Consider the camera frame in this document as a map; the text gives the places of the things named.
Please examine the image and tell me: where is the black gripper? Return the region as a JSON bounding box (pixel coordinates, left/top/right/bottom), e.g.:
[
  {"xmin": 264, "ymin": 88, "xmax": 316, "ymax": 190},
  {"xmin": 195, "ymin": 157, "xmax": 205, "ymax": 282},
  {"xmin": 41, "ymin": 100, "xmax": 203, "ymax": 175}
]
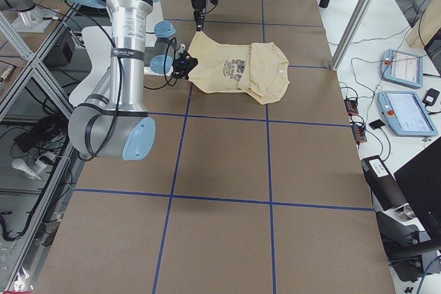
[
  {"xmin": 192, "ymin": 0, "xmax": 207, "ymax": 32},
  {"xmin": 172, "ymin": 53, "xmax": 190, "ymax": 80}
]

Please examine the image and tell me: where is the beige long-sleeve printed shirt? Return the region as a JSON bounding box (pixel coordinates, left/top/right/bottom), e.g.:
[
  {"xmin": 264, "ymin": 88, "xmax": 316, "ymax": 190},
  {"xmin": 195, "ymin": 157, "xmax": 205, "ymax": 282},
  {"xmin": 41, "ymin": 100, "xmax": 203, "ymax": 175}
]
[{"xmin": 189, "ymin": 32, "xmax": 289, "ymax": 105}]

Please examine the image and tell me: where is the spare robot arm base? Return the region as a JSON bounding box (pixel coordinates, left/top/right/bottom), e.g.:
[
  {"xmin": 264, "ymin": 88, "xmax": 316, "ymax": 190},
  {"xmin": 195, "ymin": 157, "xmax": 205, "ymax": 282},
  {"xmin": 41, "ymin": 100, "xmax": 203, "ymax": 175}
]
[{"xmin": 1, "ymin": 0, "xmax": 57, "ymax": 33}]

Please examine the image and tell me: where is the far orange terminal box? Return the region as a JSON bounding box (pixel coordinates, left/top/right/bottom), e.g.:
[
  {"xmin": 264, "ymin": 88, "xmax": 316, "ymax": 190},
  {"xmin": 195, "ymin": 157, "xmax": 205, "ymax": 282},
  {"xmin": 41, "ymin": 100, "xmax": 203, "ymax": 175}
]
[{"xmin": 344, "ymin": 98, "xmax": 359, "ymax": 116}]

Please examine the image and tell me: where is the orange terminal box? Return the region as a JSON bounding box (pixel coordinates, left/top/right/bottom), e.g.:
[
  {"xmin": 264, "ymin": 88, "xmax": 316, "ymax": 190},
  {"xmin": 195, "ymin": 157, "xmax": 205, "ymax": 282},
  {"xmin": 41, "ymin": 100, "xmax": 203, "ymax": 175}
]
[
  {"xmin": 351, "ymin": 122, "xmax": 367, "ymax": 145},
  {"xmin": 344, "ymin": 98, "xmax": 359, "ymax": 116}
]

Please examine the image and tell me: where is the near orange terminal box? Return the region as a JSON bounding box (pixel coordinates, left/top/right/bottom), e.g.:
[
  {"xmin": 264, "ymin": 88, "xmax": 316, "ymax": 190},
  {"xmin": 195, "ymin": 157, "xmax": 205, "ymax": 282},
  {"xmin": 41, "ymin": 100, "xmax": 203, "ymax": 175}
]
[{"xmin": 351, "ymin": 122, "xmax": 367, "ymax": 145}]

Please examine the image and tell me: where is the far blue teach pendant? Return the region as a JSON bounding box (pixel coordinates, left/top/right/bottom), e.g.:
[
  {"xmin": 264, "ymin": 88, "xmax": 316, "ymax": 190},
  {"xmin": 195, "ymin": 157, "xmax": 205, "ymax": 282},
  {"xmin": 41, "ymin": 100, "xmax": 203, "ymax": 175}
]
[{"xmin": 380, "ymin": 49, "xmax": 423, "ymax": 89}]

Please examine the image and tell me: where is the blue teach pendant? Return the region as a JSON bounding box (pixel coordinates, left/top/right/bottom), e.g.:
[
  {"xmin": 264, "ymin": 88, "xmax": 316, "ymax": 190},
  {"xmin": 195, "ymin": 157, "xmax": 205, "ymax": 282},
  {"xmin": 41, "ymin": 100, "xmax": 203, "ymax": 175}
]
[
  {"xmin": 380, "ymin": 49, "xmax": 423, "ymax": 89},
  {"xmin": 378, "ymin": 91, "xmax": 438, "ymax": 137}
]

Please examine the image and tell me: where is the near blue teach pendant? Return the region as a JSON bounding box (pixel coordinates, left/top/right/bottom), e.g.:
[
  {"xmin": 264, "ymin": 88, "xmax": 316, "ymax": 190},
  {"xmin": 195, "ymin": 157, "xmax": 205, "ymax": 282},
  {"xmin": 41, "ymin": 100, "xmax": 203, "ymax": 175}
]
[{"xmin": 378, "ymin": 91, "xmax": 438, "ymax": 137}]

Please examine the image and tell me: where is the black monitor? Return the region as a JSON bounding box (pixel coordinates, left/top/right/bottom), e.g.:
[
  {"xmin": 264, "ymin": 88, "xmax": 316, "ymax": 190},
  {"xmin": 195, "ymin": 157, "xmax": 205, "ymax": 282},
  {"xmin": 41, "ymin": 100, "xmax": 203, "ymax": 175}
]
[{"xmin": 394, "ymin": 139, "xmax": 441, "ymax": 238}]

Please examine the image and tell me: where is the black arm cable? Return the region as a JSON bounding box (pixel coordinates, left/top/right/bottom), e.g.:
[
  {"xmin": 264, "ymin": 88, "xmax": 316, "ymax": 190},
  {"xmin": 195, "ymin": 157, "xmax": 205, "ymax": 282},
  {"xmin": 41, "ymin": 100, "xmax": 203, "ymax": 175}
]
[{"xmin": 68, "ymin": 1, "xmax": 183, "ymax": 90}]

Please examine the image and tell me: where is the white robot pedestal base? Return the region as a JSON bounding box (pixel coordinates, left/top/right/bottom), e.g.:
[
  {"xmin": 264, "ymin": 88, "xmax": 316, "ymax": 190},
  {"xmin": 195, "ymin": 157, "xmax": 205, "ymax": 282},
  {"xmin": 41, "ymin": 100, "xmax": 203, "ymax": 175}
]
[{"xmin": 69, "ymin": 2, "xmax": 185, "ymax": 106}]

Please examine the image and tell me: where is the aluminium frame post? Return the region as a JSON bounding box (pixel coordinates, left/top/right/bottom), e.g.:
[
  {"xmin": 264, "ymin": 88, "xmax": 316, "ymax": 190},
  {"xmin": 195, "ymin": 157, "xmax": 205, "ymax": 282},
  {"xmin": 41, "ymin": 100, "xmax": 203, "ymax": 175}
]
[{"xmin": 330, "ymin": 0, "xmax": 373, "ymax": 71}]

